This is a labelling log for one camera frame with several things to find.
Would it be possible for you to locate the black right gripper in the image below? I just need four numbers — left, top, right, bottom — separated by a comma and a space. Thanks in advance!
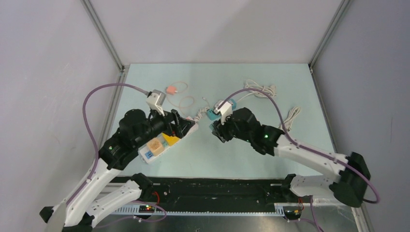
213, 112, 252, 144

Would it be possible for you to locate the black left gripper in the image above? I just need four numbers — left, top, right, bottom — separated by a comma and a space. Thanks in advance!
135, 103, 195, 147

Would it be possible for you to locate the yellow cube socket adapter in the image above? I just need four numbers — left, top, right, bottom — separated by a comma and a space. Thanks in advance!
162, 133, 180, 146

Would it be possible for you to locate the beige cube socket adapter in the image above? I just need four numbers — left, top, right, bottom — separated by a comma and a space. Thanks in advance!
147, 138, 165, 157

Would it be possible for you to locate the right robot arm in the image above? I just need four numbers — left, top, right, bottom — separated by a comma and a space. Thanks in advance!
210, 108, 371, 208

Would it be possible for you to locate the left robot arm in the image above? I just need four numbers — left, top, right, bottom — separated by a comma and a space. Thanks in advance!
39, 109, 196, 232

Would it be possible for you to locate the teal power strip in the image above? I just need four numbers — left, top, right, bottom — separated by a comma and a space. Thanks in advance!
206, 99, 237, 121

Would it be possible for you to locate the pink USB charger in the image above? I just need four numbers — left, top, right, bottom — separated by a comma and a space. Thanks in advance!
166, 86, 178, 95

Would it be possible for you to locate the white power strip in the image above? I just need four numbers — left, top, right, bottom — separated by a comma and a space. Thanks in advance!
138, 133, 182, 164

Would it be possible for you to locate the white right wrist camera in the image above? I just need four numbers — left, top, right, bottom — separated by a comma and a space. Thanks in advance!
213, 100, 233, 125

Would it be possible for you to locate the white power strip cord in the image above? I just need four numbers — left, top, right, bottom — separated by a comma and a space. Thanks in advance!
192, 107, 209, 124

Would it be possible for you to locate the white teal strip cord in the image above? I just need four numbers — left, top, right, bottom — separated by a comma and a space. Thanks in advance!
237, 79, 278, 103

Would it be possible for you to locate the white bundled cable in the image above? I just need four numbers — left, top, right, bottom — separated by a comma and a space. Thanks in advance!
278, 106, 302, 131

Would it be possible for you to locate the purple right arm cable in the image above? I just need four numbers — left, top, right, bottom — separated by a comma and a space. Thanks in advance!
218, 87, 381, 204

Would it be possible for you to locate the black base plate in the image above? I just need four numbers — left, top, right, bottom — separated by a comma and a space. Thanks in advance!
109, 173, 302, 214

